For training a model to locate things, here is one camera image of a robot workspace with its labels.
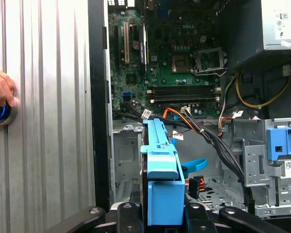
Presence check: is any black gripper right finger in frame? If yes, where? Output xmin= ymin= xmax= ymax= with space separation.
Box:
xmin=184 ymin=202 xmax=291 ymax=233

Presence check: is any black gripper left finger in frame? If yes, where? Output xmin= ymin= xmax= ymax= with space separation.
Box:
xmin=45 ymin=201 xmax=144 ymax=233

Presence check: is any hard disk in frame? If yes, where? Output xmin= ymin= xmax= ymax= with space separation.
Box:
xmin=139 ymin=118 xmax=187 ymax=227

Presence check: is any round black blue-ringed tool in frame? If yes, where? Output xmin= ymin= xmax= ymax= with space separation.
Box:
xmin=0 ymin=97 xmax=18 ymax=126

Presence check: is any person's hand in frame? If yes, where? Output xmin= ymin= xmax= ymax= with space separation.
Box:
xmin=0 ymin=65 xmax=17 ymax=109

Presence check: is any grey metal drive cage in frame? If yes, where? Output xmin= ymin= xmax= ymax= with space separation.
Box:
xmin=242 ymin=117 xmax=291 ymax=218

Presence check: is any blue plastic cage latch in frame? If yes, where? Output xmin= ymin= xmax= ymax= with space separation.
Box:
xmin=266 ymin=127 xmax=291 ymax=162

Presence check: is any black RAM slot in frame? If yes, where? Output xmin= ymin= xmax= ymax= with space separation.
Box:
xmin=147 ymin=98 xmax=220 ymax=103
xmin=147 ymin=85 xmax=220 ymax=90
xmin=147 ymin=93 xmax=220 ymax=99
xmin=147 ymin=89 xmax=220 ymax=94

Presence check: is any black open PC case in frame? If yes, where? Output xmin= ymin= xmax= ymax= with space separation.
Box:
xmin=88 ymin=0 xmax=291 ymax=233

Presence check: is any locking lever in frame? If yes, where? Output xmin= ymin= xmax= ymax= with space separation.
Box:
xmin=194 ymin=67 xmax=228 ymax=76

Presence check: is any CPU socket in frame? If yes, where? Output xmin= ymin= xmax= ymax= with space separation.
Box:
xmin=171 ymin=53 xmax=194 ymax=74

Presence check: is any metal socket cover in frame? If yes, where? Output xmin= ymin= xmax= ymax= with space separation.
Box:
xmin=193 ymin=47 xmax=226 ymax=73

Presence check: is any black expansion slot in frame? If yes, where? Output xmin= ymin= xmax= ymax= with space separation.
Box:
xmin=113 ymin=24 xmax=120 ymax=70

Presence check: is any beige expansion slot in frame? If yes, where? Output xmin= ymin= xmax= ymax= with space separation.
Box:
xmin=123 ymin=21 xmax=131 ymax=65

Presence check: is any green motherboard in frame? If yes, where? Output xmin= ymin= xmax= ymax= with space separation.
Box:
xmin=108 ymin=0 xmax=221 ymax=117

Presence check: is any grey power supply unit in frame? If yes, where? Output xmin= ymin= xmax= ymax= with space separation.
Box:
xmin=218 ymin=0 xmax=291 ymax=73

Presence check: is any power wire with black connector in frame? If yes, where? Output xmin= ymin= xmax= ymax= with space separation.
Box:
xmin=189 ymin=176 xmax=207 ymax=200

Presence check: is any blue data wire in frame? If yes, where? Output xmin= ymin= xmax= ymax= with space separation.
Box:
xmin=181 ymin=158 xmax=209 ymax=180

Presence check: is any black cable bundle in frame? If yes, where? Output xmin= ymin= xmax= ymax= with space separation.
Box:
xmin=113 ymin=110 xmax=257 ymax=214

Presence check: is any orange data wire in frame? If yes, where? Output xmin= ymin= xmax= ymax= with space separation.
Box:
xmin=163 ymin=107 xmax=202 ymax=133

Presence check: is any yellow wire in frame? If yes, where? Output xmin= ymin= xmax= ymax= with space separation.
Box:
xmin=234 ymin=71 xmax=291 ymax=109

